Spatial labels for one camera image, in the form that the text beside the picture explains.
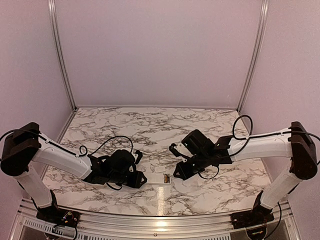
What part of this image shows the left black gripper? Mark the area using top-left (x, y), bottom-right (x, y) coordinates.
top-left (108, 170), bottom-right (148, 189)

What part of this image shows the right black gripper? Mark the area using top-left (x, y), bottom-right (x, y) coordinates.
top-left (172, 151), bottom-right (210, 181)

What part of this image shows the white battery cover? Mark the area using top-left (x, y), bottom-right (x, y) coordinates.
top-left (154, 166), bottom-right (166, 173)

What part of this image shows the white remote control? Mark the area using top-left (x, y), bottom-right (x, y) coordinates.
top-left (145, 173), bottom-right (171, 185)

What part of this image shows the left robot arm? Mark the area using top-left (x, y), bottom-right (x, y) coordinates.
top-left (0, 122), bottom-right (148, 223)

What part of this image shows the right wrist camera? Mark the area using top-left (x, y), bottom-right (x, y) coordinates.
top-left (169, 143), bottom-right (182, 158)

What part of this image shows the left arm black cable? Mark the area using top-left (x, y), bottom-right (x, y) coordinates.
top-left (79, 135), bottom-right (135, 161)

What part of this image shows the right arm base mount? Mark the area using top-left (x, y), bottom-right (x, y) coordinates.
top-left (230, 210), bottom-right (275, 229)

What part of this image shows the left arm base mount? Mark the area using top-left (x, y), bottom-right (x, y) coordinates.
top-left (36, 208), bottom-right (80, 228)

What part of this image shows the front aluminium rail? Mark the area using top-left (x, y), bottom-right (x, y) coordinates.
top-left (9, 199), bottom-right (301, 240)

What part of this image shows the right aluminium frame post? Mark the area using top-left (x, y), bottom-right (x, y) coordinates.
top-left (236, 0), bottom-right (270, 114)

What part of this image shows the aluminium frame post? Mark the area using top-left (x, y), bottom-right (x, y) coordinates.
top-left (48, 0), bottom-right (77, 112)
top-left (236, 0), bottom-right (270, 114)

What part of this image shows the left aluminium frame post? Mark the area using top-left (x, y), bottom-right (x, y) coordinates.
top-left (48, 0), bottom-right (77, 112)

